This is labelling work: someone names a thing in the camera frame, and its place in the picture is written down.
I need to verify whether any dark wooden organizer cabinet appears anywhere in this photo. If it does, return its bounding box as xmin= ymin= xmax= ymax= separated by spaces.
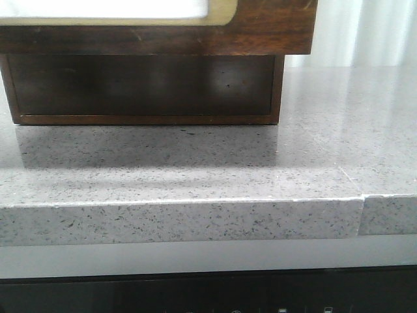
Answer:
xmin=1 ymin=54 xmax=284 ymax=125

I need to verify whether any white curtain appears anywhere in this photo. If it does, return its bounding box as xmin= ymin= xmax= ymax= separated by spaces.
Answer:
xmin=285 ymin=1 xmax=416 ymax=68

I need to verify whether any black appliance below counter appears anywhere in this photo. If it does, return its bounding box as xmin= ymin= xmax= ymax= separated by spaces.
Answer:
xmin=1 ymin=265 xmax=416 ymax=312

